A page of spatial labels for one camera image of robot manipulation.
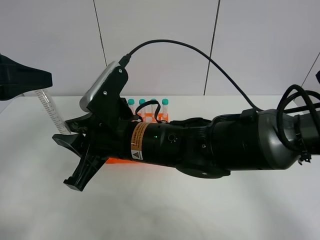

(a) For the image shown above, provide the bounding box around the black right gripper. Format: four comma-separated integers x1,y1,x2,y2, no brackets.
52,113,180,192

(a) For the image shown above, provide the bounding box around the black camera cable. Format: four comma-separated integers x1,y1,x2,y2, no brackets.
118,38,261,112

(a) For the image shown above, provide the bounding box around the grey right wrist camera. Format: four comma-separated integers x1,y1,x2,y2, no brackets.
79,61,129,121

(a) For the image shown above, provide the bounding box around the orange test tube rack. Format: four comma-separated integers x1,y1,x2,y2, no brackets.
105,112,169,165

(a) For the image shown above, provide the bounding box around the clear test tube teal cap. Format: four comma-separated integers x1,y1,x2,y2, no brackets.
34,89,71,135

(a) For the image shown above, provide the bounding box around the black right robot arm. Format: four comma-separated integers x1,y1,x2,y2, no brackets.
52,84,320,191

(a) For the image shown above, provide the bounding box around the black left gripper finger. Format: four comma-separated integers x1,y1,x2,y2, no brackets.
0,55,53,101

